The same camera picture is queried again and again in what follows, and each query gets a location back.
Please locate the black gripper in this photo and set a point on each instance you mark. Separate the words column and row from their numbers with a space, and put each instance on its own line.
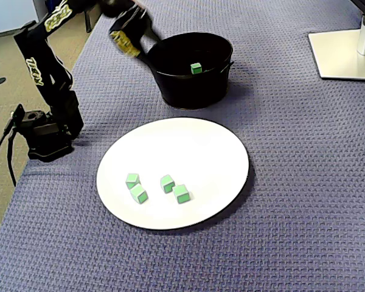
column 137, row 29

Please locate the green cube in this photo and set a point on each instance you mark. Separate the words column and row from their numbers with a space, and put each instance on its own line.
column 196, row 68
column 181, row 194
column 132, row 180
column 167, row 183
column 139, row 194

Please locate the black robot arm with stickers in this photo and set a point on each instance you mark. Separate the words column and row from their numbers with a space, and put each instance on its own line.
column 57, row 100

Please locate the white round plate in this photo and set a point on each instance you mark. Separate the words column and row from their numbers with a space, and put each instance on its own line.
column 200, row 170

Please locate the black round bucket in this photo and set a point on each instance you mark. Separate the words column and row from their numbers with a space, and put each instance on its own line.
column 194, row 91

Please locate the black round floor cap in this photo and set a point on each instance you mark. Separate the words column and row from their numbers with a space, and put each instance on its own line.
column 0, row 81

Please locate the silver monitor stand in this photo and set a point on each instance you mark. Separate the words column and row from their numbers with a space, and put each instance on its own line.
column 337, row 54

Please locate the blue woven table cloth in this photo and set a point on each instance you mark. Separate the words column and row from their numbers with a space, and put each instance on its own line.
column 292, row 182

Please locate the dark chair frame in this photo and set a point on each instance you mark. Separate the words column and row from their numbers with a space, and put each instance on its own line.
column 87, row 21

